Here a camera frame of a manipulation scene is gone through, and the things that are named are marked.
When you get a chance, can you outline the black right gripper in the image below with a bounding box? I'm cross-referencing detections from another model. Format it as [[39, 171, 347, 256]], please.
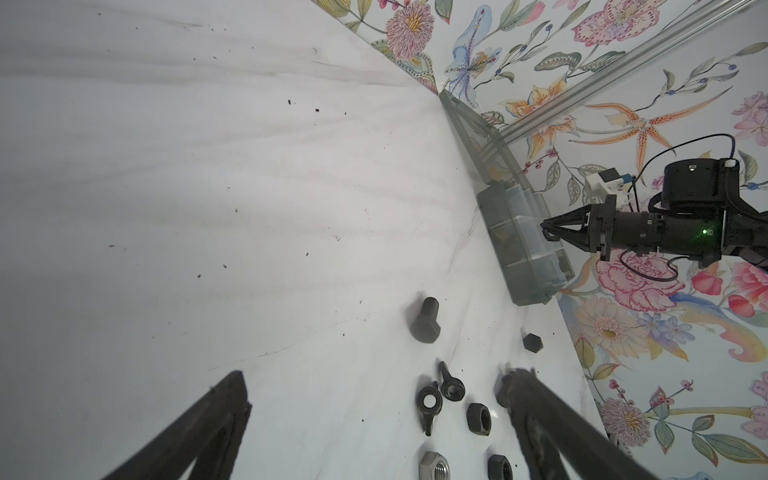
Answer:
[[541, 158, 767, 270]]

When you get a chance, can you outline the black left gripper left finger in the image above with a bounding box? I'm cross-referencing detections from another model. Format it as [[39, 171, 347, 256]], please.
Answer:
[[107, 371, 252, 479]]

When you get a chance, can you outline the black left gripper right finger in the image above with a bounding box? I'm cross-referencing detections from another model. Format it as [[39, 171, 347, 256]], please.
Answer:
[[497, 368, 654, 480]]

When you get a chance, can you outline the black hex nut lower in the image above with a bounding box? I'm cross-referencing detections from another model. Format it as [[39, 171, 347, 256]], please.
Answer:
[[487, 454, 513, 480]]

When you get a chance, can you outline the black hex nut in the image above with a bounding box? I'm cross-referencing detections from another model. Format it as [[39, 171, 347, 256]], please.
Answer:
[[466, 403, 492, 436], [487, 454, 513, 480]]

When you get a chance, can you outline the grey plastic organizer box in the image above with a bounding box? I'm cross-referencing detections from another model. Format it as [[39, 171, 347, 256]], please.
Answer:
[[438, 90, 574, 306]]

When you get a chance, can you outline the black bolt right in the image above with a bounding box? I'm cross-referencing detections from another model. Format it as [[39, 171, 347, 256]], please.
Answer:
[[522, 333, 543, 353]]

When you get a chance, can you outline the black wing nut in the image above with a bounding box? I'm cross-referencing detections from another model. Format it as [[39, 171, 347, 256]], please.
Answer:
[[415, 381, 443, 436], [438, 361, 466, 402]]

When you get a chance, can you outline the silver hex nut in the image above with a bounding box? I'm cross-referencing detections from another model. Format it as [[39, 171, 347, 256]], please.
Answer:
[[418, 451, 451, 480]]

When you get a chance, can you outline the black hex bolt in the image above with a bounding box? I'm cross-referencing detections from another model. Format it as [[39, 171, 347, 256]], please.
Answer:
[[409, 297, 441, 344]]

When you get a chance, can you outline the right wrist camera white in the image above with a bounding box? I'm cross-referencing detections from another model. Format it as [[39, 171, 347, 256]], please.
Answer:
[[586, 168, 634, 209]]

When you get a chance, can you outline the aluminium corner post right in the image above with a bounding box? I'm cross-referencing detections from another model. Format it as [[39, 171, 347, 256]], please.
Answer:
[[499, 0, 758, 143]]

